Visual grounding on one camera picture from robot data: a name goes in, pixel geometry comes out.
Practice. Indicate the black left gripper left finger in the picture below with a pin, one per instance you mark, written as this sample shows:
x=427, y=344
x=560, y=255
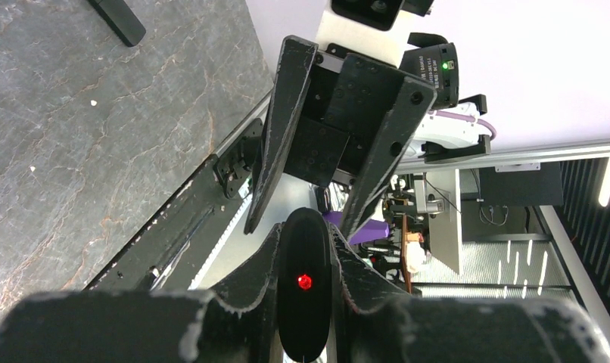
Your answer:
x=243, y=289

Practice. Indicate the black remote with buttons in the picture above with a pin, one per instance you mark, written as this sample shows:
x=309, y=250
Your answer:
x=304, y=285

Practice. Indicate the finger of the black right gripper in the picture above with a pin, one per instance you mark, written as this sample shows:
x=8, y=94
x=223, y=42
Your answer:
x=412, y=103
x=291, y=84

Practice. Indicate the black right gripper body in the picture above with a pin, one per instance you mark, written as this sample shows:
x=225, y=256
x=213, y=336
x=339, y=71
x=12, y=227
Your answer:
x=346, y=102

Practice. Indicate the purple plastic part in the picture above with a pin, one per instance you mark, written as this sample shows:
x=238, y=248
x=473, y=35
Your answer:
x=370, y=231

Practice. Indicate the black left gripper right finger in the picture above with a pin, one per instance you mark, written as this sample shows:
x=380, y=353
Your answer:
x=363, y=289

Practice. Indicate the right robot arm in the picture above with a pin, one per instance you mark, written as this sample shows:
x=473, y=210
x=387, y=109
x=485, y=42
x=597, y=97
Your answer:
x=433, y=59

